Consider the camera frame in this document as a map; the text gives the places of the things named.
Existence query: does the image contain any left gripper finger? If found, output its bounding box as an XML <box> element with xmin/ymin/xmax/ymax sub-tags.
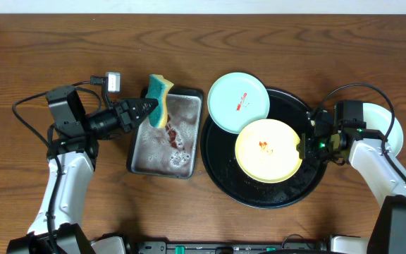
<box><xmin>127</xmin><ymin>107</ymin><xmax>152</xmax><ymax>133</ymax></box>
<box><xmin>124</xmin><ymin>98</ymin><xmax>159</xmax><ymax>115</ymax></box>

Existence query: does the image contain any green yellow sponge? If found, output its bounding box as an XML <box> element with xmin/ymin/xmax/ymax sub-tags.
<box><xmin>146</xmin><ymin>74</ymin><xmax>174</xmax><ymax>128</ymax></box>

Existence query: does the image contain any yellow plate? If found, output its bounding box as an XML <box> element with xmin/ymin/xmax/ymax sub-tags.
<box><xmin>235</xmin><ymin>119</ymin><xmax>302</xmax><ymax>183</ymax></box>

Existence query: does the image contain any mint green plate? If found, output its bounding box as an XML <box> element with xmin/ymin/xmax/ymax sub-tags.
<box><xmin>207</xmin><ymin>72</ymin><xmax>270</xmax><ymax>134</ymax></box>
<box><xmin>363</xmin><ymin>103</ymin><xmax>404</xmax><ymax>157</ymax></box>

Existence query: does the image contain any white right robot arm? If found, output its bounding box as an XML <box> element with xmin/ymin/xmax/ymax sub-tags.
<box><xmin>297</xmin><ymin>102</ymin><xmax>406</xmax><ymax>253</ymax></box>

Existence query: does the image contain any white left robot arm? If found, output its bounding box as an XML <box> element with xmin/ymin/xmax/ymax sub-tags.
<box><xmin>6</xmin><ymin>85</ymin><xmax>159</xmax><ymax>253</ymax></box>

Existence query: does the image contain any black rectangular soapy water tray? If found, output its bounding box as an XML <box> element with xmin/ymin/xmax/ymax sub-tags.
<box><xmin>126</xmin><ymin>88</ymin><xmax>203</xmax><ymax>179</ymax></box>

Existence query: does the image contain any round black tray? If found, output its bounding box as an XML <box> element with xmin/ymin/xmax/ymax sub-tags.
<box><xmin>200</xmin><ymin>89</ymin><xmax>327</xmax><ymax>209</ymax></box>

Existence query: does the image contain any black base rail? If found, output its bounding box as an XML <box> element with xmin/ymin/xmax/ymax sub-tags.
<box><xmin>90</xmin><ymin>232</ymin><xmax>369</xmax><ymax>254</ymax></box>

